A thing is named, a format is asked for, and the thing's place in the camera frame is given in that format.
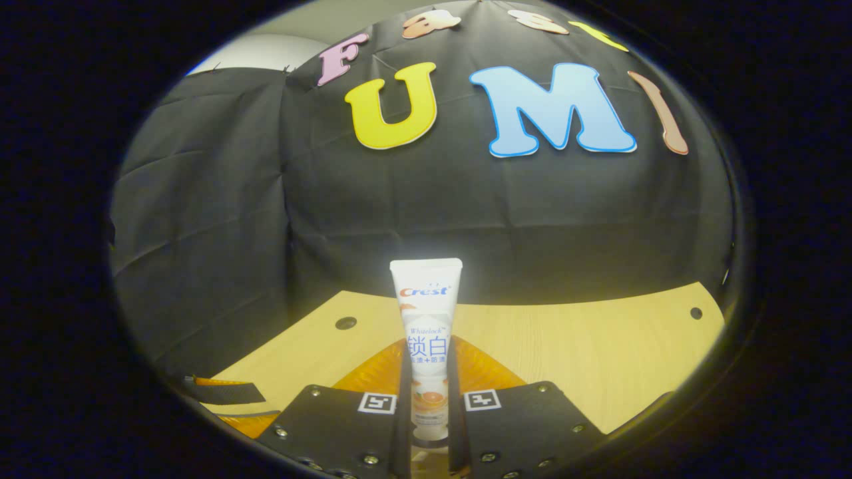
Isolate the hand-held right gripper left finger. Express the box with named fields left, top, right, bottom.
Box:
left=256, top=336, right=412, bottom=479

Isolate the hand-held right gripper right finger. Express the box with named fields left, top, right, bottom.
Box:
left=447, top=336, right=607, bottom=479

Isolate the white toothpaste tube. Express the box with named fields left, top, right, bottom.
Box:
left=389, top=258, right=463, bottom=444

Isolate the light wooden desktop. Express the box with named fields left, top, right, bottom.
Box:
left=200, top=281, right=727, bottom=479

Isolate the black backdrop cloth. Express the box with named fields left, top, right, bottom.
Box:
left=110, top=0, right=737, bottom=381

